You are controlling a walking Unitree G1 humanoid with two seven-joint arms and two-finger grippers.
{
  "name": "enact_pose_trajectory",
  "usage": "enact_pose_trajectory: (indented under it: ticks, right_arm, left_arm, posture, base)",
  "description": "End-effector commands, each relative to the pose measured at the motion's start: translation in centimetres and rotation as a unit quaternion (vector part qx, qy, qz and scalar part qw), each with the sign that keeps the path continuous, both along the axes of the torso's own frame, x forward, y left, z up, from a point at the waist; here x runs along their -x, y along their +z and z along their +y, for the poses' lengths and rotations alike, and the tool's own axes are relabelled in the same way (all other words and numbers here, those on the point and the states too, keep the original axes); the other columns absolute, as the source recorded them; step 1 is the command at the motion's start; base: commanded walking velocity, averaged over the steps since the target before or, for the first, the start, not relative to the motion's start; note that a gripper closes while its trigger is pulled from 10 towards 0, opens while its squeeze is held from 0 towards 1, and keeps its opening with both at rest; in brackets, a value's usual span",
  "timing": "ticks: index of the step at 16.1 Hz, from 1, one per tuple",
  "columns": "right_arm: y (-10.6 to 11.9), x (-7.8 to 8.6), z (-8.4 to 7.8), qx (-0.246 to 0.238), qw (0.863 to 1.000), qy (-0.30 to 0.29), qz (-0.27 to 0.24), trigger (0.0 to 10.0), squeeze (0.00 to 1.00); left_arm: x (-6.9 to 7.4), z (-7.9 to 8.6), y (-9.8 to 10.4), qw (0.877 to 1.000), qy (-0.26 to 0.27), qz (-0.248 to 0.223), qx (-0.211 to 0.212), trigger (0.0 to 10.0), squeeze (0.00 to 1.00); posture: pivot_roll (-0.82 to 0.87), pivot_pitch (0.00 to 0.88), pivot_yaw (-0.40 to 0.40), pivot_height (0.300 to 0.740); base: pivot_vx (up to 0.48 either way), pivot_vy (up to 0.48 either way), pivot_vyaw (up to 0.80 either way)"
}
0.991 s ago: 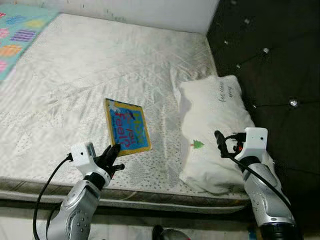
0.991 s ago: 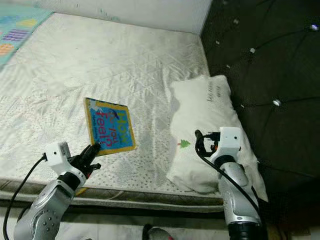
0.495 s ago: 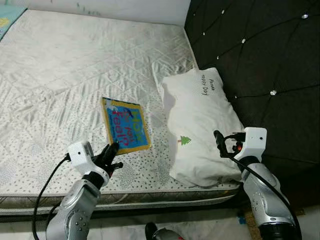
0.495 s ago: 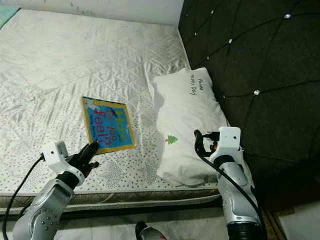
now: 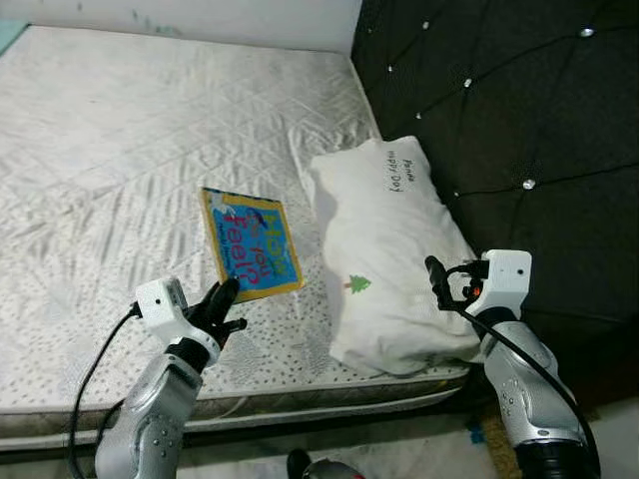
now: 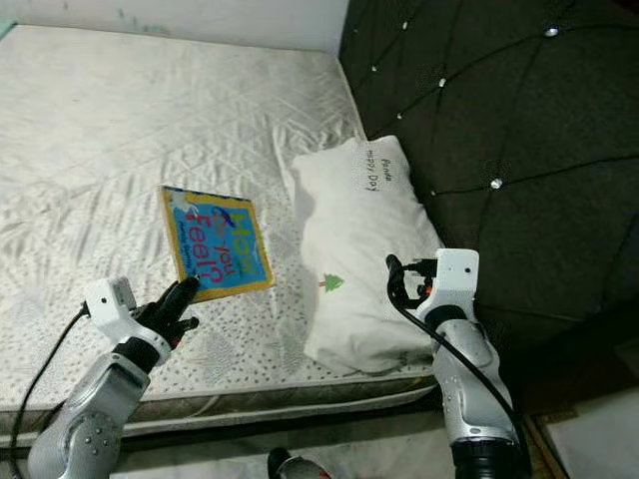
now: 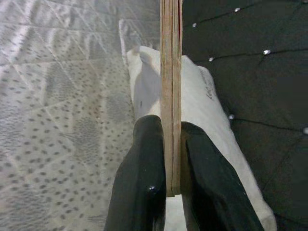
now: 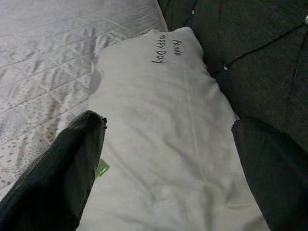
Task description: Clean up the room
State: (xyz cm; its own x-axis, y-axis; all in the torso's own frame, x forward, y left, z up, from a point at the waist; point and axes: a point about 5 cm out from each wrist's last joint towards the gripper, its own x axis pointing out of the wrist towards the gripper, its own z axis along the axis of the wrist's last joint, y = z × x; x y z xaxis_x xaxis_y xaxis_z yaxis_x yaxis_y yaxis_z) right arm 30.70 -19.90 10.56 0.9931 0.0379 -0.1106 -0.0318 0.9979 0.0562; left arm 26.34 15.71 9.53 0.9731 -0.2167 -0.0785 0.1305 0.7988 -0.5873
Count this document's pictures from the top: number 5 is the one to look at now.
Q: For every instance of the black tufted headboard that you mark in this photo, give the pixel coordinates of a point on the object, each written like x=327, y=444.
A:
x=539, y=120

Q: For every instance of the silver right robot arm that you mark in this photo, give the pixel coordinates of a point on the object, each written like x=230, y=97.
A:
x=534, y=399

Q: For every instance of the grey robot right leg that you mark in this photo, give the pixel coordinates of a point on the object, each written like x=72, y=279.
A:
x=334, y=469

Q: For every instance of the white tree-print pillow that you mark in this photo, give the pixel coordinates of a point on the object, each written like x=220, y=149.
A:
x=389, y=239

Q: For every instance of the blue yellow-edged children's book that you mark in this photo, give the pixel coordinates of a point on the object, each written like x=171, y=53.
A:
x=250, y=244

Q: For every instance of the blue floor tape piece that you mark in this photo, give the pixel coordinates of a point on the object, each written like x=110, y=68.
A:
x=478, y=434

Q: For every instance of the white quilted mattress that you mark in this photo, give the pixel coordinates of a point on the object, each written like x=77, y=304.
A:
x=120, y=180

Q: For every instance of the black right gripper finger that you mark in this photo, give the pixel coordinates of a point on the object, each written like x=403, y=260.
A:
x=440, y=282

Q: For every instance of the brown floor mat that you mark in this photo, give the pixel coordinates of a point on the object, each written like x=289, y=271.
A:
x=507, y=461

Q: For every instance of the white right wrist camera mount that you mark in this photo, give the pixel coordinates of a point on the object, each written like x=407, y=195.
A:
x=504, y=279

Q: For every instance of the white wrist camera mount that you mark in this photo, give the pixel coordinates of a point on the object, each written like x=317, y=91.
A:
x=160, y=309
x=504, y=279

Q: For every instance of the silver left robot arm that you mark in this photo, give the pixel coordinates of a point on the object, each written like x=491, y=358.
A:
x=155, y=409

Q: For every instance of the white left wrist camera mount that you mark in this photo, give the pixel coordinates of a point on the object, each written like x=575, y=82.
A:
x=160, y=309

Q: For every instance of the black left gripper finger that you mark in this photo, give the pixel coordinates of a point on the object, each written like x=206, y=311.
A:
x=224, y=297
x=233, y=325

